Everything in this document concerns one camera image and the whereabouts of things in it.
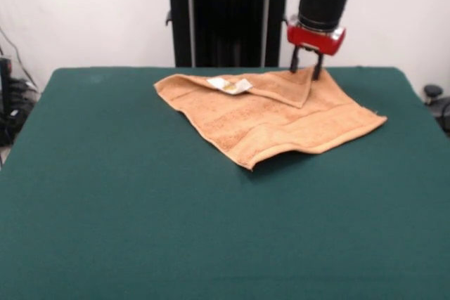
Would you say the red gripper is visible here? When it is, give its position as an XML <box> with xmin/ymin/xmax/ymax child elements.
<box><xmin>286</xmin><ymin>15</ymin><xmax>347</xmax><ymax>81</ymax></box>

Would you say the orange terry towel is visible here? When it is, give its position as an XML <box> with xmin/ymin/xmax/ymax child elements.
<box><xmin>153</xmin><ymin>67</ymin><xmax>388</xmax><ymax>172</ymax></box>

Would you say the black office chair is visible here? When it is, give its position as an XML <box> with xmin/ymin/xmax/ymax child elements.
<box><xmin>423</xmin><ymin>84</ymin><xmax>450</xmax><ymax>129</ymax></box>

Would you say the dark green table cloth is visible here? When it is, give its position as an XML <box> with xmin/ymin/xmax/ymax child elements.
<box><xmin>0</xmin><ymin>66</ymin><xmax>450</xmax><ymax>300</ymax></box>

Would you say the black equipment box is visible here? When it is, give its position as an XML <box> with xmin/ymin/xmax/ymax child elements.
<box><xmin>0</xmin><ymin>56</ymin><xmax>27</xmax><ymax>147</ymax></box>

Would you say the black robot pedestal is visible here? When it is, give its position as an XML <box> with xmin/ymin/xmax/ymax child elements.
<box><xmin>154</xmin><ymin>0</ymin><xmax>304</xmax><ymax>68</ymax></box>

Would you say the grey cable bundle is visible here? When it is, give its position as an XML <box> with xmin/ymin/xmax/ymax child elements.
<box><xmin>0</xmin><ymin>25</ymin><xmax>40</xmax><ymax>94</ymax></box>

